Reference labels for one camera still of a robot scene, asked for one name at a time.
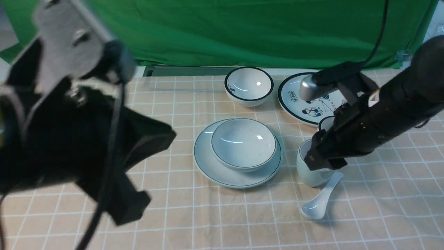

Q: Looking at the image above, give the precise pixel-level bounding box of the metal backdrop clamp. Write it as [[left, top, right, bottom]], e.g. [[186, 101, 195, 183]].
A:
[[395, 50, 413, 63]]

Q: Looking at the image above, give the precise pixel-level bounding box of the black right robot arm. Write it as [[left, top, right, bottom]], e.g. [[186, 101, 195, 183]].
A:
[[300, 35, 444, 171]]

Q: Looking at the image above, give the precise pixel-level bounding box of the black left camera cable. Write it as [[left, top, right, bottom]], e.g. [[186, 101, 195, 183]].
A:
[[75, 82, 126, 250]]

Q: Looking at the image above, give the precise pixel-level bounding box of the pale blue cup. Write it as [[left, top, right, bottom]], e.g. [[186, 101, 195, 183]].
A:
[[296, 139, 334, 188]]

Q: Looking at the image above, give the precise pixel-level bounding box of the pale blue flat plate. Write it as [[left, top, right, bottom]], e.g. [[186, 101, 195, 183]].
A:
[[193, 117, 283, 189]]

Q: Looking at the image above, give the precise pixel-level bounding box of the green backdrop cloth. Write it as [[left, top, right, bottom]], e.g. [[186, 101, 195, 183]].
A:
[[0, 0, 438, 70]]

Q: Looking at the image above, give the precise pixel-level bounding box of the pale blue wide bowl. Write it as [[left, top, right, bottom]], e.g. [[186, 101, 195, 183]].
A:
[[211, 118, 278, 173]]

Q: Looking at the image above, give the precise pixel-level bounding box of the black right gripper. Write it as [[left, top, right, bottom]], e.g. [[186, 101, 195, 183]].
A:
[[304, 92, 389, 171]]

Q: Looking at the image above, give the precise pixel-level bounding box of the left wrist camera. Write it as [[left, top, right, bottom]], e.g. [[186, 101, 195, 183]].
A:
[[33, 0, 136, 94]]

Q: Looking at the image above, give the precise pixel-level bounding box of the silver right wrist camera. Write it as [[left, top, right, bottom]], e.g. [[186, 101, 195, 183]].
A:
[[299, 62, 380, 105]]

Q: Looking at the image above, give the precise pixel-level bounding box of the black right camera cable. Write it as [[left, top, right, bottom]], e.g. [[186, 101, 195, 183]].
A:
[[361, 0, 390, 66]]

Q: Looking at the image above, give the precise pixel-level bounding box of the small black-rimmed white cup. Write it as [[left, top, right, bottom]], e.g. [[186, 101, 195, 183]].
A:
[[317, 116, 335, 131]]

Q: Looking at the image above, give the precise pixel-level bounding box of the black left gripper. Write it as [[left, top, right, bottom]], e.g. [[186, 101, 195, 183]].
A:
[[1, 39, 176, 226]]

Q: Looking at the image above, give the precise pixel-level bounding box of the white bowl with black rim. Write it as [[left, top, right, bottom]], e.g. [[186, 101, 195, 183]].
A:
[[224, 67, 274, 107]]

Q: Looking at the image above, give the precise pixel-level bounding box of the beige checkered tablecloth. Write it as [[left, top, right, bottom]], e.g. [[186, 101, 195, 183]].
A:
[[0, 68, 444, 250]]

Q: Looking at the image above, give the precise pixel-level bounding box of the illustrated plate with black rim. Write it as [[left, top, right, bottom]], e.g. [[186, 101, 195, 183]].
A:
[[277, 72, 347, 127]]

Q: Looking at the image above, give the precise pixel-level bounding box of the black camera cable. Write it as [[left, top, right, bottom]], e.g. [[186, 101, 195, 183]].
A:
[[75, 82, 126, 250], [361, 0, 390, 66]]

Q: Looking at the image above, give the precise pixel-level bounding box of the pale blue ceramic spoon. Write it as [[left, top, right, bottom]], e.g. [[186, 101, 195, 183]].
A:
[[301, 172, 344, 220]]

